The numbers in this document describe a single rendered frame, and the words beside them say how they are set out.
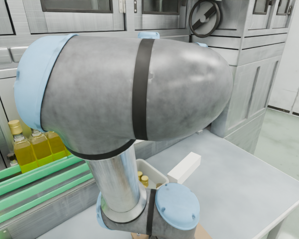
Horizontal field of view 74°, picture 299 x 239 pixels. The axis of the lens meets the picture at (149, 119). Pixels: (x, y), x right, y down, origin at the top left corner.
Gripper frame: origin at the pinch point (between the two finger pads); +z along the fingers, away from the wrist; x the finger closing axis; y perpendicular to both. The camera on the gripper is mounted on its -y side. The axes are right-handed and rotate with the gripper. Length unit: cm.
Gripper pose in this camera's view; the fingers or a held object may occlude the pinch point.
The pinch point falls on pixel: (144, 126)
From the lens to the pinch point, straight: 80.8
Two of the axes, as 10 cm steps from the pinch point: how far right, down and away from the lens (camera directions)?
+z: 0.0, 9.0, 4.4
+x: -5.2, -3.8, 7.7
